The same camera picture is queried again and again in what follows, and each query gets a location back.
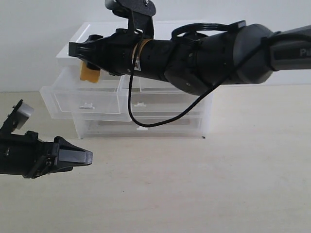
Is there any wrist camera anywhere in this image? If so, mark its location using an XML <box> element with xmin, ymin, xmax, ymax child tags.
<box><xmin>0</xmin><ymin>99</ymin><xmax>34</xmax><ymax>137</ymax></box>
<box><xmin>104</xmin><ymin>0</ymin><xmax>156</xmax><ymax>18</ymax></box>

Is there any middle wide clear drawer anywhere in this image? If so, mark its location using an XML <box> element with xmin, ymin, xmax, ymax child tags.
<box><xmin>131</xmin><ymin>92</ymin><xmax>198</xmax><ymax>112</ymax></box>

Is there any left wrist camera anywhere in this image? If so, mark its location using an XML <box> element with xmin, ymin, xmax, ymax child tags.
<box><xmin>0</xmin><ymin>99</ymin><xmax>34</xmax><ymax>137</ymax></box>

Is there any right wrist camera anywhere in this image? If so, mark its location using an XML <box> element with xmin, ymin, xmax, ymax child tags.
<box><xmin>104</xmin><ymin>0</ymin><xmax>156</xmax><ymax>18</ymax></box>

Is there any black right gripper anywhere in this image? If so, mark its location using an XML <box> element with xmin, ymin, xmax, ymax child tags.
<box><xmin>68</xmin><ymin>29</ymin><xmax>146</xmax><ymax>77</ymax></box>

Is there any wide clear drawer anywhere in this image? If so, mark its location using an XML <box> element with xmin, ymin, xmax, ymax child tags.
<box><xmin>74</xmin><ymin>112</ymin><xmax>204</xmax><ymax>139</ymax></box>
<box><xmin>131</xmin><ymin>92</ymin><xmax>198</xmax><ymax>112</ymax></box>

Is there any white plastic drawer cabinet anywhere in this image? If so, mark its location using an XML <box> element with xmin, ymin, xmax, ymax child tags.
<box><xmin>55</xmin><ymin>20</ymin><xmax>214</xmax><ymax>139</ymax></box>

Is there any bottom wide clear drawer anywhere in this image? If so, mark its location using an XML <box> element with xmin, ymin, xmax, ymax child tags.
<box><xmin>74</xmin><ymin>112</ymin><xmax>204</xmax><ymax>139</ymax></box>

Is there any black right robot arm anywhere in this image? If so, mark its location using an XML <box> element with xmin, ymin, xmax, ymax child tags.
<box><xmin>69</xmin><ymin>21</ymin><xmax>311</xmax><ymax>96</ymax></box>

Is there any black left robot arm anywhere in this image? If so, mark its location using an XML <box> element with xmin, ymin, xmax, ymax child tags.
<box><xmin>0</xmin><ymin>131</ymin><xmax>93</xmax><ymax>179</ymax></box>

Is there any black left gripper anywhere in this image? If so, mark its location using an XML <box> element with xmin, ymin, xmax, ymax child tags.
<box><xmin>0</xmin><ymin>131</ymin><xmax>93</xmax><ymax>179</ymax></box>

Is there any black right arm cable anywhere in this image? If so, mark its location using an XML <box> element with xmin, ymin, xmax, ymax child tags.
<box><xmin>127</xmin><ymin>21</ymin><xmax>311</xmax><ymax>128</ymax></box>

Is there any yellow wedge block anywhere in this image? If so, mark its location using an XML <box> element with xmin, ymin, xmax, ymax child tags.
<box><xmin>80</xmin><ymin>62</ymin><xmax>100</xmax><ymax>83</ymax></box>

